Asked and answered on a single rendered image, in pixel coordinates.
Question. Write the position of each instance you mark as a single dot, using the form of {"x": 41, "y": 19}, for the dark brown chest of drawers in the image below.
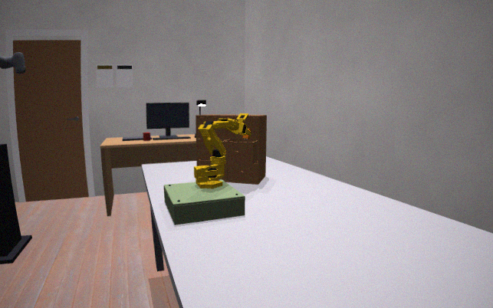
{"x": 262, "y": 129}

